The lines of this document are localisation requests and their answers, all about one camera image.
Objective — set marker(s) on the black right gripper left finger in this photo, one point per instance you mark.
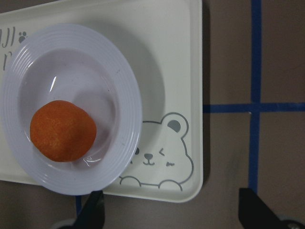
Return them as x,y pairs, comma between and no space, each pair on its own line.
92,216

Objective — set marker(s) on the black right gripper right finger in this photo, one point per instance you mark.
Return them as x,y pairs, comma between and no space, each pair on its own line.
253,213

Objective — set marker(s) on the orange fruit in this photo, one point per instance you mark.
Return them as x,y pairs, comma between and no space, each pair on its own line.
62,132

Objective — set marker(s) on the white ribbed plate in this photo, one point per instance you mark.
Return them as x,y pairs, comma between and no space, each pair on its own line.
76,64

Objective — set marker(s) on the cream bear tray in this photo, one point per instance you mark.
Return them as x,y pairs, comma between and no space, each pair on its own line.
162,41

